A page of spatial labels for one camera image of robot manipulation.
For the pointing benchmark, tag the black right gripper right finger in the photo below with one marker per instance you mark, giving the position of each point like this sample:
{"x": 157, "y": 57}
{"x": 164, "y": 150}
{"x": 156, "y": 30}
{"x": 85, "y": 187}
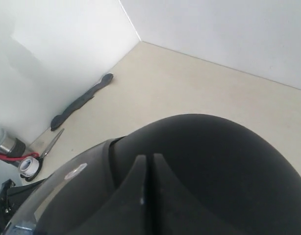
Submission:
{"x": 180, "y": 213}

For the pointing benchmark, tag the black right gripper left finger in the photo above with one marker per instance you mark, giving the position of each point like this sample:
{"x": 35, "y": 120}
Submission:
{"x": 125, "y": 212}

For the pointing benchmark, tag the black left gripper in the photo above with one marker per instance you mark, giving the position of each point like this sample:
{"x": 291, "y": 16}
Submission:
{"x": 11, "y": 198}

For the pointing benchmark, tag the black helmet with visor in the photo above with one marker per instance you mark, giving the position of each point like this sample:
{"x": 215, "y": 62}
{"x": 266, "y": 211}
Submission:
{"x": 244, "y": 183}

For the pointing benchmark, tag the white tape roll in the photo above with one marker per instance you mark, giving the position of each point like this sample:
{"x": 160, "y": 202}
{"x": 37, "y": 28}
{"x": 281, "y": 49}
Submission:
{"x": 28, "y": 166}

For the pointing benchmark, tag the metal cylinder with black base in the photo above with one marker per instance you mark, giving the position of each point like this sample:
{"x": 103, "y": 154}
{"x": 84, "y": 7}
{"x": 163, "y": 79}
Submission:
{"x": 10, "y": 146}

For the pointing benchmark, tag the silver scissors black handles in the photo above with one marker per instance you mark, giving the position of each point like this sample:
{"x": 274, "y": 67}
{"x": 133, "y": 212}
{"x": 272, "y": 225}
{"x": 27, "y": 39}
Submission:
{"x": 40, "y": 159}

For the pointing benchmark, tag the dark cloth strip by wall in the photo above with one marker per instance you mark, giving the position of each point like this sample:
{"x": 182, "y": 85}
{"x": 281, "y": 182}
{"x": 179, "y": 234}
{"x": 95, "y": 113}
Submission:
{"x": 58, "y": 120}

